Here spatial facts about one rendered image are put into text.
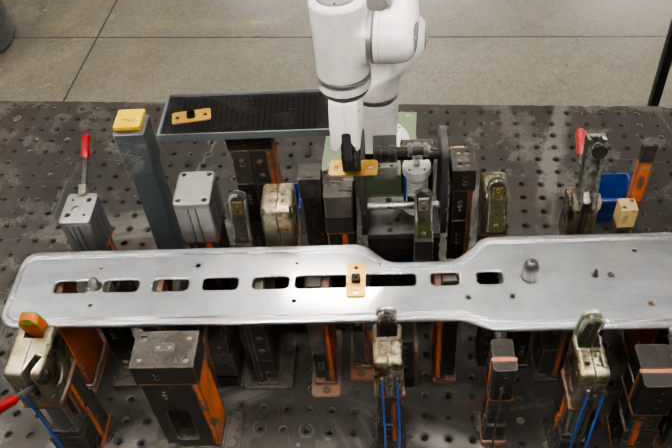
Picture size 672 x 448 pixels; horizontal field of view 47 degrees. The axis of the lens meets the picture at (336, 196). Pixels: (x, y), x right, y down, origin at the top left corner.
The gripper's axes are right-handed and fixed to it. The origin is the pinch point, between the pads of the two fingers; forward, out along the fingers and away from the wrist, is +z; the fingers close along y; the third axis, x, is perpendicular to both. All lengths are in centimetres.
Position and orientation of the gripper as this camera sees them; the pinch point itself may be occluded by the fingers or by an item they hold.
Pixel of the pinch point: (351, 156)
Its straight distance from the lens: 132.8
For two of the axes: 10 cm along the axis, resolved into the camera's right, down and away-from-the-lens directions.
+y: -0.8, 7.2, -6.9
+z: 0.8, 6.9, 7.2
